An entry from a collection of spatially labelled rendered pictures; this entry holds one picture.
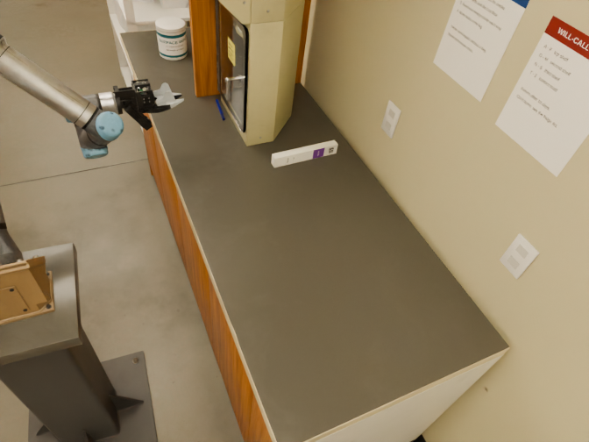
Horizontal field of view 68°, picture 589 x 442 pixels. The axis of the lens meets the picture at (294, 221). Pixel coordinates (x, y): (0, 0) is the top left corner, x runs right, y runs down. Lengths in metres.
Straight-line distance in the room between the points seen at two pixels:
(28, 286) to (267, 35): 0.99
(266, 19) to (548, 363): 1.26
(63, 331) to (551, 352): 1.25
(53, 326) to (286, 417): 0.63
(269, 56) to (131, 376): 1.49
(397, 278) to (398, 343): 0.22
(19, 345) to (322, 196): 0.99
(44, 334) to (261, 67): 1.02
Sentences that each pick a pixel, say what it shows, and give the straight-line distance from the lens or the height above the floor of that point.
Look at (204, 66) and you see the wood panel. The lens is 1.92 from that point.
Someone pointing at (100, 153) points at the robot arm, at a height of 1.09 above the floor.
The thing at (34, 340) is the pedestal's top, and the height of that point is 0.94.
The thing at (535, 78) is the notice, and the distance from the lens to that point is 1.17.
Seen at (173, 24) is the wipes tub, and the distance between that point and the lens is 2.22.
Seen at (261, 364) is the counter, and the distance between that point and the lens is 1.17.
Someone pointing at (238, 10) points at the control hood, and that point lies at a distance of 1.44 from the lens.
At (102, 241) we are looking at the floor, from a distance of 2.69.
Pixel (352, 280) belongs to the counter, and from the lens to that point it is 1.34.
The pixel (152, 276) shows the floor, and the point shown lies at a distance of 2.48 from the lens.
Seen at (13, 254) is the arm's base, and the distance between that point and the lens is 1.23.
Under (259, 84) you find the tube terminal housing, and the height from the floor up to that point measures 1.20.
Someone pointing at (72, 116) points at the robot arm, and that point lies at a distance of 1.38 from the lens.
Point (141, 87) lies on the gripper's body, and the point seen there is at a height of 1.21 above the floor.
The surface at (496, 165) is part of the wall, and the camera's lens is 1.28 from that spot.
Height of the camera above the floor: 2.01
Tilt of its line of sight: 48 degrees down
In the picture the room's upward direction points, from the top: 9 degrees clockwise
